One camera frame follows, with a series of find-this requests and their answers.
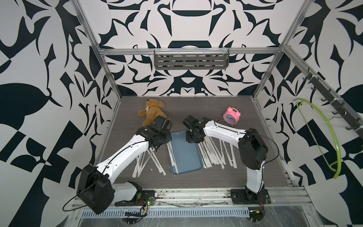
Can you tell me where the white paper-wrapped straw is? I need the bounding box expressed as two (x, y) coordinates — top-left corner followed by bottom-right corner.
(230, 144), (237, 169)
(167, 142), (179, 175)

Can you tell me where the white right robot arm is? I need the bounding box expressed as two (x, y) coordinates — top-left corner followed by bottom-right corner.
(182, 115), (268, 205)

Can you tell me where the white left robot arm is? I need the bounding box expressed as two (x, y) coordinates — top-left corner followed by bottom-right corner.
(77, 116), (172, 214)

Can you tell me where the blue storage box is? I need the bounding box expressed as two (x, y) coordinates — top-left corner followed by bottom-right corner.
(171, 131), (204, 175)

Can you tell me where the brown teddy bear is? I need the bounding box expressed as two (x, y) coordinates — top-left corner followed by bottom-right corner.
(138, 98), (170, 126)

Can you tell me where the pink alarm clock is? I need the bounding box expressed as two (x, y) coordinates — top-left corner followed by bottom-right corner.
(223, 107), (241, 126)

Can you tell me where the green plastic hanger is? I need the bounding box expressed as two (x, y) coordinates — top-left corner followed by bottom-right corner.
(293, 98), (342, 179)

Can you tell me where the grey metal wall shelf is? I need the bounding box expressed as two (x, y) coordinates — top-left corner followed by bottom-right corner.
(154, 48), (229, 70)

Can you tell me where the white cable duct strip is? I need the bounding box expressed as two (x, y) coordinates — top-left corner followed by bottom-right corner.
(81, 207), (250, 218)

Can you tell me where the grey wall hook rack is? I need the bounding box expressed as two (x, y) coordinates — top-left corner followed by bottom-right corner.
(304, 67), (363, 138)

